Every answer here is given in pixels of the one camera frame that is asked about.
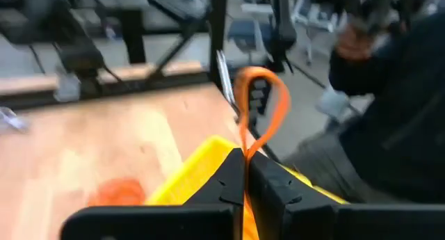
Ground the person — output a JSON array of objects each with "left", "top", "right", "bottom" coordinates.
[{"left": 283, "top": 10, "right": 445, "bottom": 205}]

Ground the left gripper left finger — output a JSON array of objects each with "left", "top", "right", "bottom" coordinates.
[{"left": 183, "top": 147, "right": 247, "bottom": 240}]

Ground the blue office chair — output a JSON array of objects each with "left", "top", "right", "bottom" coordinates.
[{"left": 225, "top": 19, "right": 275, "bottom": 65}]

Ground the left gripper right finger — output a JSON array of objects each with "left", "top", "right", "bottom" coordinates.
[{"left": 248, "top": 150, "right": 337, "bottom": 240}]

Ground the yellow plastic mesh basket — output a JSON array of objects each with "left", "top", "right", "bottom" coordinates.
[{"left": 145, "top": 135, "right": 350, "bottom": 206}]

